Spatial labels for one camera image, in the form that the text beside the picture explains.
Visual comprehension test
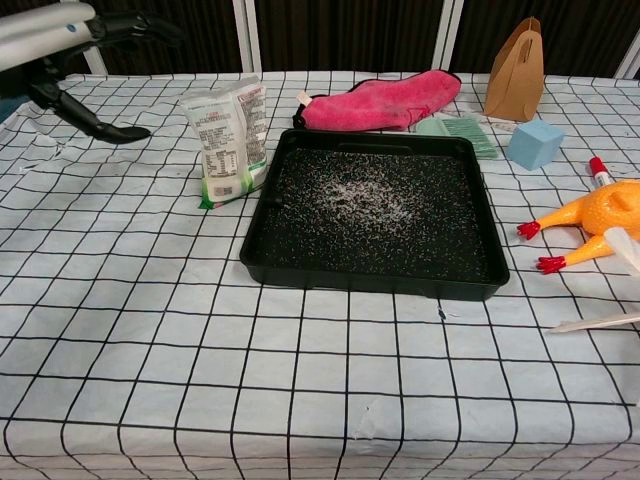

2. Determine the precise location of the mint green hand brush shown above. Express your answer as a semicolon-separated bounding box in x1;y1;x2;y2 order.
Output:
414;115;500;161

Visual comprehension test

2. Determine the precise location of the brown paper gable box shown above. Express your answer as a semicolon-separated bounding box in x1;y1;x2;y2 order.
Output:
483;17;546;123

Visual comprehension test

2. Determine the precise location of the white marker with red cap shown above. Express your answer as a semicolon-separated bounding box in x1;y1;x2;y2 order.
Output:
587;156;613;189

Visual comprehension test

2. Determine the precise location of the clear plastic ruler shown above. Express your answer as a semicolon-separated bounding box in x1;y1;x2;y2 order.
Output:
462;110;519;133

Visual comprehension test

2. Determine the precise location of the pink microfibre cloth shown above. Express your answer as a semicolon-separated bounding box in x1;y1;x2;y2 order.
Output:
292;69;463;133

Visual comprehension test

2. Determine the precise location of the black square plastic tray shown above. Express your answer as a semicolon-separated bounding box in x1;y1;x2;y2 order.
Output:
238;127;512;303

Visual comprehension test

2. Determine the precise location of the orange rubber chicken toy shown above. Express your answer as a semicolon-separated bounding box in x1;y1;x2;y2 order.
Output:
517;178;640;274

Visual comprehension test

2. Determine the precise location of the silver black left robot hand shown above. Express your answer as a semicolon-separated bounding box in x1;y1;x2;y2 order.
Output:
0;2;184;146

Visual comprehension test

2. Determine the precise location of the light blue foam cube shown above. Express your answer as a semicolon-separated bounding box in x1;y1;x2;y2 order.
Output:
507;118;567;172

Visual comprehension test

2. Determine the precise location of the white black checked tablecloth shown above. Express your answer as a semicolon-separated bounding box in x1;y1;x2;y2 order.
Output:
0;71;640;480

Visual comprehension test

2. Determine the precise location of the white green food bag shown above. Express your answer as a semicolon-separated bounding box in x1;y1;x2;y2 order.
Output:
179;73;270;211

